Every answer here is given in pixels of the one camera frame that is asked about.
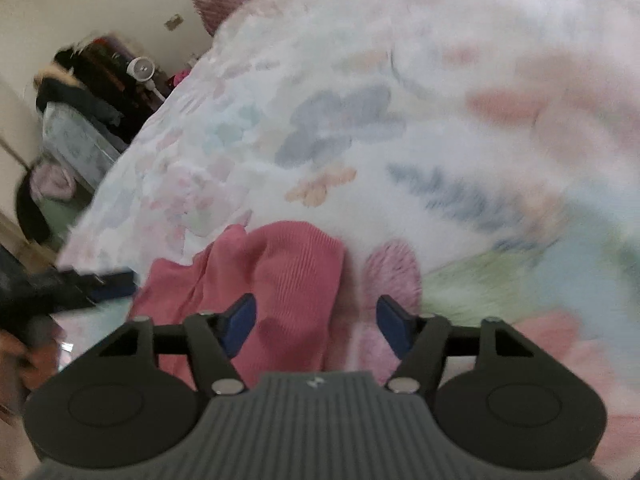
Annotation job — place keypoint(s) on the dark cluttered nightstand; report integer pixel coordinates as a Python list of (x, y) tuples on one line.
[(100, 85)]

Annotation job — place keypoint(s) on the wall outlet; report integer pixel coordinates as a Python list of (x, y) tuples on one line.
[(173, 22)]

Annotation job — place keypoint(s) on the floral blanket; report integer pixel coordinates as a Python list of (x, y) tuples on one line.
[(400, 110)]

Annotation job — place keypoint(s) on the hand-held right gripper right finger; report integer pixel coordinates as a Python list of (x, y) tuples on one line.
[(392, 327)]

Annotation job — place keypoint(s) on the magenta cloth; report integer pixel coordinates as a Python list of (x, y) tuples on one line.
[(179, 77)]

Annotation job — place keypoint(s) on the pale pink cloth bundle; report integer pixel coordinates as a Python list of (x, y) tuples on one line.
[(50, 182)]

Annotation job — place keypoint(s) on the pink ribbed shirt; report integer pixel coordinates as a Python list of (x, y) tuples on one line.
[(290, 280)]

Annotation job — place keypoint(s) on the white standing fan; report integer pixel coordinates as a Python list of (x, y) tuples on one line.
[(140, 69)]

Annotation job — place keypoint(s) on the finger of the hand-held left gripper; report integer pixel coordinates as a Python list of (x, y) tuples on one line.
[(107, 285)]

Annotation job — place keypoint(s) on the floral garment cover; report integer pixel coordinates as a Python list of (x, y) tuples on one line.
[(75, 145)]

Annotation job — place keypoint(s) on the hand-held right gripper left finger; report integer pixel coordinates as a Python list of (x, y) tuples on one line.
[(239, 327)]

